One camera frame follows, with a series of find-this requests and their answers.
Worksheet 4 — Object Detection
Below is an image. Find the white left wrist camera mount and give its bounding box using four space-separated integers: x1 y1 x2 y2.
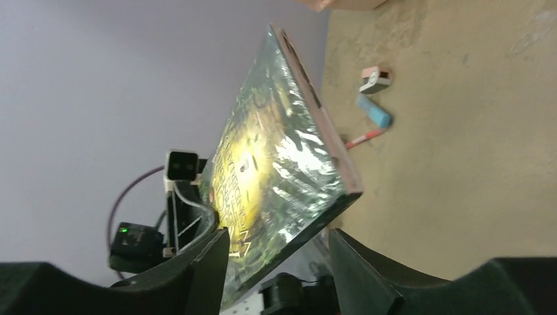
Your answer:
164 150 207 193

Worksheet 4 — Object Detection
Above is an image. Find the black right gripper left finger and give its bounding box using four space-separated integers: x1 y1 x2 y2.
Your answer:
1 228 229 314

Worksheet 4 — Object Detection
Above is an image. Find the green wonderland book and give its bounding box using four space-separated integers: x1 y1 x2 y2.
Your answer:
199 25 364 309

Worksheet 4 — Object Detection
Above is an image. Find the aluminium rail base frame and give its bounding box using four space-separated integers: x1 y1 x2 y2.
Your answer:
259 228 341 314

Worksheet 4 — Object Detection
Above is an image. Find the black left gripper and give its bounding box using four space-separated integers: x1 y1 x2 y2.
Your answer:
108 181 219 274

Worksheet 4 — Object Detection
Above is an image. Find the translucent orange plastic box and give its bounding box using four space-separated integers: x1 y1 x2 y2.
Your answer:
298 0 387 12

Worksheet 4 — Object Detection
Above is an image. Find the red pen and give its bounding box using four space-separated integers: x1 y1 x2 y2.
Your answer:
345 128 387 150

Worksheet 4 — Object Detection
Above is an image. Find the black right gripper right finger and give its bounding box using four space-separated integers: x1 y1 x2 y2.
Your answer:
328 229 556 314

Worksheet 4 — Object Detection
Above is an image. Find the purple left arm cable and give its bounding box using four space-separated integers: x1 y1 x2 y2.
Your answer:
106 164 168 282

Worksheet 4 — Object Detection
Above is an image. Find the blue highlighter marker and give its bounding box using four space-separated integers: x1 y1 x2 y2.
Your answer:
357 94 392 129

